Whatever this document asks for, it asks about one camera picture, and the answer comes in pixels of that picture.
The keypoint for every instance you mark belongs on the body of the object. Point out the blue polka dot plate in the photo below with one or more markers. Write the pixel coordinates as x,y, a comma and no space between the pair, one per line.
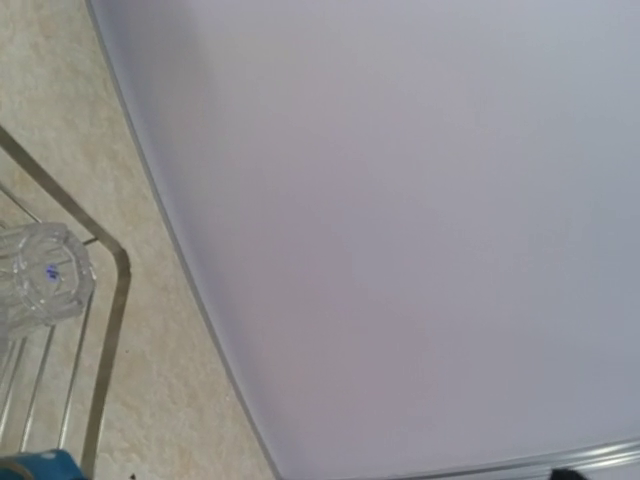
53,464

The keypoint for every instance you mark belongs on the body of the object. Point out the metal wire dish rack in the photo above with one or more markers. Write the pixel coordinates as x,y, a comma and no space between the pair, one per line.
54,383

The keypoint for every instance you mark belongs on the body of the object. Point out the clear glass far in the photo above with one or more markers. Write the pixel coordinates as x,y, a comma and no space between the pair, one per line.
46,277

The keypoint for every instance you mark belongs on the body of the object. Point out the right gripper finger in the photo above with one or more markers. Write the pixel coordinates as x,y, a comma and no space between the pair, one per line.
566,474

